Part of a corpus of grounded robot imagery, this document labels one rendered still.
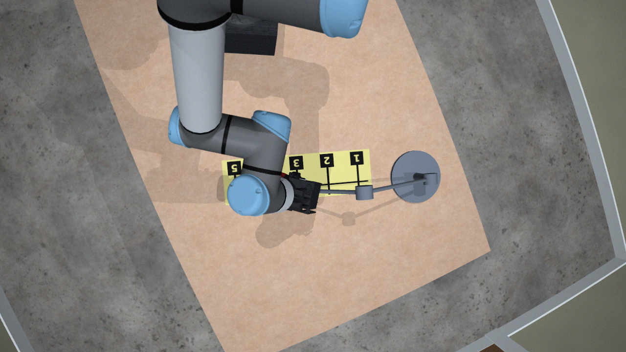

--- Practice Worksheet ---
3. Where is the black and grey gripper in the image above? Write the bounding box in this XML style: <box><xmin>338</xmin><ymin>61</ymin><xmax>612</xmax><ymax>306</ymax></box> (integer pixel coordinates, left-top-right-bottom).
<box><xmin>283</xmin><ymin>172</ymin><xmax>322</xmax><ymax>214</ymax></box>

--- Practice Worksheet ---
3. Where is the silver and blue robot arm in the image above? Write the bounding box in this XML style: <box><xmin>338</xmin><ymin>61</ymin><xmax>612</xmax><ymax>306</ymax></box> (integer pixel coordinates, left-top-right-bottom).
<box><xmin>156</xmin><ymin>0</ymin><xmax>369</xmax><ymax>217</ymax></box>

